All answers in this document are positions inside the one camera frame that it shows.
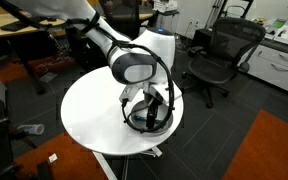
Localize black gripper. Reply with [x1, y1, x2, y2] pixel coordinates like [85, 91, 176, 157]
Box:
[144, 92, 161, 130]

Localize silver metal bowl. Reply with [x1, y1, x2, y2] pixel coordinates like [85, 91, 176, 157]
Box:
[130, 98, 175, 137]

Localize white table base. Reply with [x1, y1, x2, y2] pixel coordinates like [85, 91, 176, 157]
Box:
[92, 145, 163, 180]

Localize black mesh office chair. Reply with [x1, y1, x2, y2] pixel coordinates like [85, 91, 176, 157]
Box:
[181, 17, 267, 109]

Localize black computer tower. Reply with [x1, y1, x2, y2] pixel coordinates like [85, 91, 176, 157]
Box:
[193, 28, 214, 51]

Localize black padded office chair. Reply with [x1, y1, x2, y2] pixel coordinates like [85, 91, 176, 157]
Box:
[98, 0, 159, 38]

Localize white paper scrap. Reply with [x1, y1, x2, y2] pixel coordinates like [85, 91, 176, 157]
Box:
[47, 153, 59, 164]

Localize white printer box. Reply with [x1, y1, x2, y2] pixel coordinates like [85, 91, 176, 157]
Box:
[153, 0, 179, 14]

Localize clear plastic bottle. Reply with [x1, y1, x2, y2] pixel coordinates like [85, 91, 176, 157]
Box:
[17, 123, 46, 136]

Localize white drawer cabinet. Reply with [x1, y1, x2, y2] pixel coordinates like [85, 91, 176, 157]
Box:
[238, 24, 288, 98]

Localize green container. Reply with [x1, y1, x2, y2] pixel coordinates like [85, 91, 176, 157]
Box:
[272, 18, 287, 29]

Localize tangled floor cables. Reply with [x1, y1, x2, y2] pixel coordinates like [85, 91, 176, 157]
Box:
[33, 54, 76, 75]

